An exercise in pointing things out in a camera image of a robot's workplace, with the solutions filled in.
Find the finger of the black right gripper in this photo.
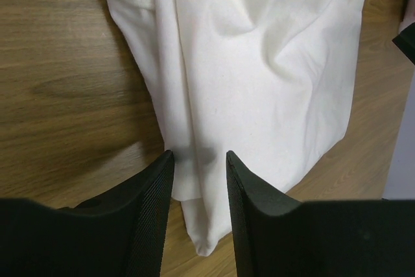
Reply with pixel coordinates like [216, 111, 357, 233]
[392, 23, 415, 64]

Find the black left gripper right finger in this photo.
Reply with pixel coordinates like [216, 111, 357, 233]
[226, 151, 414, 276]

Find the white t shirt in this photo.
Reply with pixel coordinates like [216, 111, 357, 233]
[107, 0, 364, 256]

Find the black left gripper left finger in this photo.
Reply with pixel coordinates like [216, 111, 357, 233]
[1, 151, 174, 276]

